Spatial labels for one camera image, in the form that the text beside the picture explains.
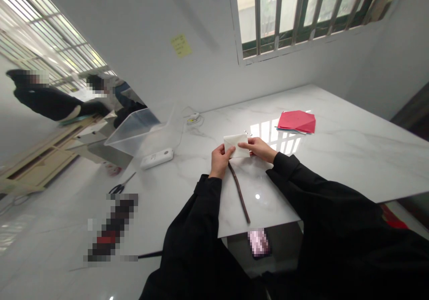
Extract person's right hand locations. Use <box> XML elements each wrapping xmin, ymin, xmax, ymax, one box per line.
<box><xmin>237</xmin><ymin>137</ymin><xmax>278</xmax><ymax>164</ymax></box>

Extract person's left hand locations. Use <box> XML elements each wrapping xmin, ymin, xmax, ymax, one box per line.
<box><xmin>210</xmin><ymin>144</ymin><xmax>237</xmax><ymax>180</ymax></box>

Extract white paper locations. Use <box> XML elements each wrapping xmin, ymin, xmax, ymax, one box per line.
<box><xmin>223</xmin><ymin>132</ymin><xmax>251</xmax><ymax>159</ymax></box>

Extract brown stick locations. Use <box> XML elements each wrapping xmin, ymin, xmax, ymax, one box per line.
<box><xmin>228</xmin><ymin>161</ymin><xmax>251</xmax><ymax>224</ymax></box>

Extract stack of red papers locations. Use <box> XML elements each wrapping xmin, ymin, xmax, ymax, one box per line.
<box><xmin>276</xmin><ymin>110</ymin><xmax>318</xmax><ymax>135</ymax></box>

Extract white rectangular device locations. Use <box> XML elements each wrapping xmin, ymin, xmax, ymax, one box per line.
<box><xmin>139</xmin><ymin>148</ymin><xmax>175</xmax><ymax>170</ymax></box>

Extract clear plastic bin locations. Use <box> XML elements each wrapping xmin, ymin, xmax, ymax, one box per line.
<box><xmin>103</xmin><ymin>107</ymin><xmax>175</xmax><ymax>156</ymax></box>

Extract yellow sticky note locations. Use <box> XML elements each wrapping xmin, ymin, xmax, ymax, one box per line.
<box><xmin>170</xmin><ymin>34</ymin><xmax>193</xmax><ymax>59</ymax></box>

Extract person's body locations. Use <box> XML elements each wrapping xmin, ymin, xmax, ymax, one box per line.
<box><xmin>139</xmin><ymin>266</ymin><xmax>429</xmax><ymax>300</ymax></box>

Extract wooden bench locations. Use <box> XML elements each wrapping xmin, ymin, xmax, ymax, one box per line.
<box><xmin>0</xmin><ymin>114</ymin><xmax>111</xmax><ymax>197</ymax></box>

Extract large barred window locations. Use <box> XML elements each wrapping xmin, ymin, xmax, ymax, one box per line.
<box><xmin>0</xmin><ymin>0</ymin><xmax>116</xmax><ymax>91</ymax></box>

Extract white charger with cable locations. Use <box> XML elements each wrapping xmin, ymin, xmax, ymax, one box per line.
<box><xmin>174</xmin><ymin>106</ymin><xmax>205</xmax><ymax>146</ymax></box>

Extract black handled scissors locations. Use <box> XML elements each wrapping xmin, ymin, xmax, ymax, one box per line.
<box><xmin>108</xmin><ymin>172</ymin><xmax>137</xmax><ymax>194</ymax></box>

